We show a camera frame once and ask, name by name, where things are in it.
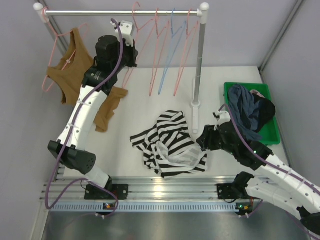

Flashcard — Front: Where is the black garment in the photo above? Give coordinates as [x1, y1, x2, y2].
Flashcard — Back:
[253, 94, 276, 133]

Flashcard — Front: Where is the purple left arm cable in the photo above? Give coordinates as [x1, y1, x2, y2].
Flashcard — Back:
[44, 17, 126, 218]

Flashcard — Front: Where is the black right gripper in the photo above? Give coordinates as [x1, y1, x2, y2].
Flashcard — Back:
[197, 124, 237, 156]

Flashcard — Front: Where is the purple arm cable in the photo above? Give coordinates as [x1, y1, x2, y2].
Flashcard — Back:
[44, 17, 126, 218]
[218, 103, 320, 240]

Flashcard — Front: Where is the blue hanger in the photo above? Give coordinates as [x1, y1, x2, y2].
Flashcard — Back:
[158, 8, 187, 95]

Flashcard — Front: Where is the white clothes rack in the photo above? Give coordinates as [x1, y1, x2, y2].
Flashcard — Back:
[33, 0, 210, 134]

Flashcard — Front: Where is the black white striped tank top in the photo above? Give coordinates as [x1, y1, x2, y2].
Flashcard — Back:
[130, 110, 208, 179]

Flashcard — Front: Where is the white slotted cable duct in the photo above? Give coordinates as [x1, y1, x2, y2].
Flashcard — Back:
[51, 202, 240, 213]

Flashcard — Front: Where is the green plastic bin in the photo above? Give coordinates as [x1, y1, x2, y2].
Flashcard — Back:
[223, 82, 281, 146]

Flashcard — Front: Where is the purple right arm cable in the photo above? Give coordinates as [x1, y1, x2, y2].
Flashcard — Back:
[218, 103, 320, 240]

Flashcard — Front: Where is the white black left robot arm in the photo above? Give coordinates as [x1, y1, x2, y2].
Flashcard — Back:
[48, 35, 139, 199]

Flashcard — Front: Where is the pink garment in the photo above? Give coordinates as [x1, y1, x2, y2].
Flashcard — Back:
[250, 89, 266, 99]

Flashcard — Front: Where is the aluminium rail frame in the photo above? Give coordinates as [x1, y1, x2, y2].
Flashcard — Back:
[41, 109, 320, 240]

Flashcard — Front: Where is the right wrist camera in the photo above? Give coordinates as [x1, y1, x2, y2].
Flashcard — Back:
[213, 110, 231, 126]

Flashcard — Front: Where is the blue grey garment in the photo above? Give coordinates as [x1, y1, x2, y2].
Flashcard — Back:
[228, 84, 262, 141]

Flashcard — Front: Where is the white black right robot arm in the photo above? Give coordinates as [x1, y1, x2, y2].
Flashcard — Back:
[196, 122, 320, 235]

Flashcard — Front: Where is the brown tank top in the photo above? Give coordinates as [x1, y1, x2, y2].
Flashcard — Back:
[46, 28, 128, 133]

